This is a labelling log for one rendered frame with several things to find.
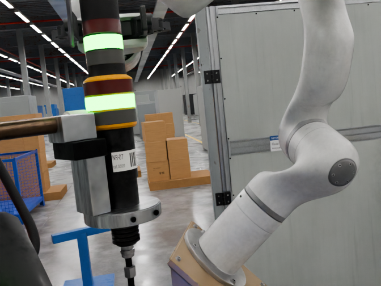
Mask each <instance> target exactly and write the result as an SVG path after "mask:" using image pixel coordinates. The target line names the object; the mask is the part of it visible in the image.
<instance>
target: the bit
mask: <svg viewBox="0 0 381 286"><path fill-rule="evenodd" d="M125 263H126V265H125V266H124V274H125V277H126V278H128V286H135V283H134V277H135V276H136V266H135V265H134V264H132V258H127V259H125Z"/></svg>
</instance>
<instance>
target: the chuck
mask: <svg viewBox="0 0 381 286"><path fill-rule="evenodd" d="M134 252H135V247H134V245H132V246H127V247H121V249H120V254H121V256H122V257H123V258H125V259H127V258H132V257H133V256H134Z"/></svg>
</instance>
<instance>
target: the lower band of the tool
mask: <svg viewBox="0 0 381 286"><path fill-rule="evenodd" d="M126 78H129V79H132V77H130V76H128V75H126V74H114V75H101V76H96V77H90V78H87V79H86V80H85V81H84V82H83V83H85V82H92V81H101V80H108V79H126ZM118 94H134V92H120V93H113V94H101V95H91V96H85V98H90V97H95V96H106V95H118ZM131 108H136V107H127V108H116V109H110V110H98V111H87V112H88V113H90V112H103V111H114V110H125V109H131ZM136 124H137V122H136V121H135V122H131V123H122V124H112V125H100V126H96V130H97V131H102V130H109V129H120V128H128V127H134V126H136Z"/></svg>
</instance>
